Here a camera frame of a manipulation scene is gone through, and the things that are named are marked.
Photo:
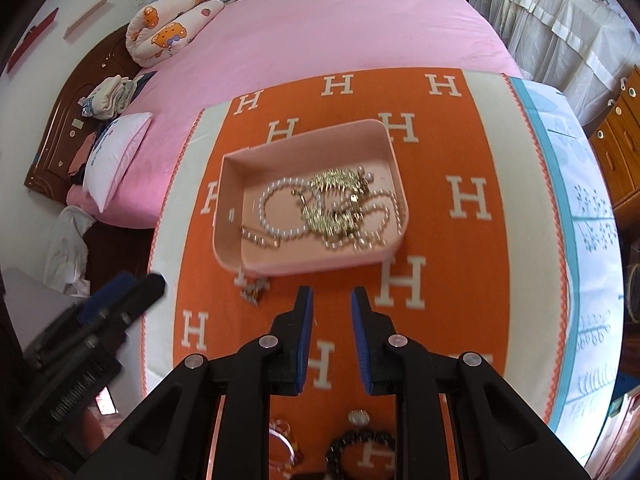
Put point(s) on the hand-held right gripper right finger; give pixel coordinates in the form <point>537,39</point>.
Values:
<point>360,340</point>

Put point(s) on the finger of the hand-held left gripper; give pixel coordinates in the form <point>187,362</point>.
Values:
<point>102,305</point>
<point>147,290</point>

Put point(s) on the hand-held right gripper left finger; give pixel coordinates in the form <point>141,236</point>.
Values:
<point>305,340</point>

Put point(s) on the small metal charm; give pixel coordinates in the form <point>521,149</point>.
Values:
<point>252,292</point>

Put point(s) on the pink jewelry box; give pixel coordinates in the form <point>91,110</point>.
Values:
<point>280,260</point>

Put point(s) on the person's left forearm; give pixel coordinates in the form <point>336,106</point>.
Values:
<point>95,432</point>

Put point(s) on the white crumpled cloth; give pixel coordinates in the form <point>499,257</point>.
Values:
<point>67,250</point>

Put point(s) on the orange letter-print blanket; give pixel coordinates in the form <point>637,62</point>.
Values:
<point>450,260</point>

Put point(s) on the white pillow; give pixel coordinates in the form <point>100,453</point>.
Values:
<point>117,160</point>

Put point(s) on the pink garment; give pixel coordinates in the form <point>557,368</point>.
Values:
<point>82,155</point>

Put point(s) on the dark wooden headboard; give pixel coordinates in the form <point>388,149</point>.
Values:
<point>65,110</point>

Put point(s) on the folded pale clothes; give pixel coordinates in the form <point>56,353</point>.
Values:
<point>107,95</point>

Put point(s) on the rolled bear-print quilt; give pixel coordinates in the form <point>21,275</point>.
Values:
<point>165,35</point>

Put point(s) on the white blue floral tablecloth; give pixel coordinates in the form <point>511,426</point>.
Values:
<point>575,185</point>

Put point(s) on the pink bed sheet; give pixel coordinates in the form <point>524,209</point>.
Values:
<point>325,25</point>

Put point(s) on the wooden dresser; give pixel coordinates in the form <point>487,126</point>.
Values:
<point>617,150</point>

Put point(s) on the white lace covered furniture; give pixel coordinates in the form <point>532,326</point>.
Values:
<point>550,20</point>

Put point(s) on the red wall shelf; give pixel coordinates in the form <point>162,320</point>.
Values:
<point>30,42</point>

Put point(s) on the light wooden wall shelf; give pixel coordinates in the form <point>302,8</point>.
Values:
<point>90,15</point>

